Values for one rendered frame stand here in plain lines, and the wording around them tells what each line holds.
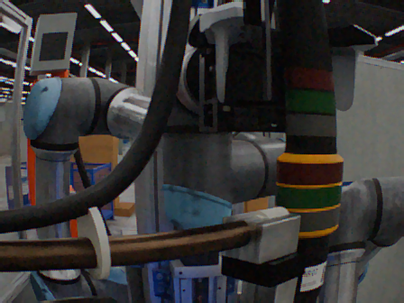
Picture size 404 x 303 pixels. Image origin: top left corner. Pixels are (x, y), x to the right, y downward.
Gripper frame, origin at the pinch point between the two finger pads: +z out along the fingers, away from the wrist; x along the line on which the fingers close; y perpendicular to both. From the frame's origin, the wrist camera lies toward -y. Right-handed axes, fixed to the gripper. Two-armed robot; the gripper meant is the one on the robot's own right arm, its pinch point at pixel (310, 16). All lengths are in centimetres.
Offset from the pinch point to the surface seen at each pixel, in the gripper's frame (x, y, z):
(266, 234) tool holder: 3.9, 11.7, 1.9
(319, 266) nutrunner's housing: -0.7, 14.8, 0.0
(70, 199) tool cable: 12.8, 9.4, 4.7
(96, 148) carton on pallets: 9, 43, -804
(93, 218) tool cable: 11.9, 10.1, 4.9
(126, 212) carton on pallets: -44, 155, -780
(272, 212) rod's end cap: 3.0, 10.9, 0.3
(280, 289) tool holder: 2.5, 15.4, 1.2
